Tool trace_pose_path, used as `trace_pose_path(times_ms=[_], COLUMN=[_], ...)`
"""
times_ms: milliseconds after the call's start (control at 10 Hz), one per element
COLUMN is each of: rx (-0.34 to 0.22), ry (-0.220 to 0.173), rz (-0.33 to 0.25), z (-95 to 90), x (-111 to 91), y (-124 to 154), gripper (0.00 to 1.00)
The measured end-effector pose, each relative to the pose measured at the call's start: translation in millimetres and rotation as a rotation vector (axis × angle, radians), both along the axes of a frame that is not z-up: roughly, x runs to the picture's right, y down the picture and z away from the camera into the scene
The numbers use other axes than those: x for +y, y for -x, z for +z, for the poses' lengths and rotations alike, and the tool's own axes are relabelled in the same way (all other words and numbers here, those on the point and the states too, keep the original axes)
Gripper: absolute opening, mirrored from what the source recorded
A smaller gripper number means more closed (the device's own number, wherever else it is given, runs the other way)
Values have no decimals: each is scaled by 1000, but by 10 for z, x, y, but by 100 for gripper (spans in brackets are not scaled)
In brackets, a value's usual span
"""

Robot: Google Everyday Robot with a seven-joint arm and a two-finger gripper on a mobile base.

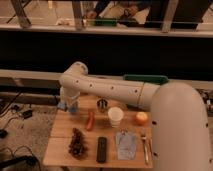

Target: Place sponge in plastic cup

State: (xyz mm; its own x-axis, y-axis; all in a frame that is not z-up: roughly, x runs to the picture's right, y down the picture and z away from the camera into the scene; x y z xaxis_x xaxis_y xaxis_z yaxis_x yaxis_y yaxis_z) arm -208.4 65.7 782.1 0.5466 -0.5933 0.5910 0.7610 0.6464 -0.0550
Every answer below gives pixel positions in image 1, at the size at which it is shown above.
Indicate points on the silver fork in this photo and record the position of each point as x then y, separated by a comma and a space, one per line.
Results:
146, 156

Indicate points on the black remote control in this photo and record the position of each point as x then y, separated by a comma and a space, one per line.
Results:
101, 150

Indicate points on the dark grape bunch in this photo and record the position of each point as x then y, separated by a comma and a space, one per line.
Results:
77, 146

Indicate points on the wooden table board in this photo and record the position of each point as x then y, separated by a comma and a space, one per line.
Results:
58, 145

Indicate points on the green bin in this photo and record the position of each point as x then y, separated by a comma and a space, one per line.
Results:
155, 79

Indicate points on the orange apple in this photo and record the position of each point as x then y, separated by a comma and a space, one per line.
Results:
141, 118

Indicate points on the red chili pepper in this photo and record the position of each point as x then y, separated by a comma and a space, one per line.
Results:
90, 121

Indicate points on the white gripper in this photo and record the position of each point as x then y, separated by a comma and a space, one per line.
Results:
68, 100

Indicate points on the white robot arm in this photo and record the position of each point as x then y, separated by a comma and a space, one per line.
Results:
180, 132

